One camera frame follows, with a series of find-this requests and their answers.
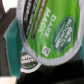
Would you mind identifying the black kcup holder drawer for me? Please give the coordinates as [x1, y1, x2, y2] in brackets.
[0, 8, 84, 84]

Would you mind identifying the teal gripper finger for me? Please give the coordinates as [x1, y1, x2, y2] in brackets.
[7, 20, 22, 75]

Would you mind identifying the black lid kcup pod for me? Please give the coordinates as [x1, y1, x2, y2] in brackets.
[21, 50, 41, 73]

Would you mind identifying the green lid kcup pod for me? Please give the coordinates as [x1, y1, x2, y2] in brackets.
[17, 0, 84, 66]

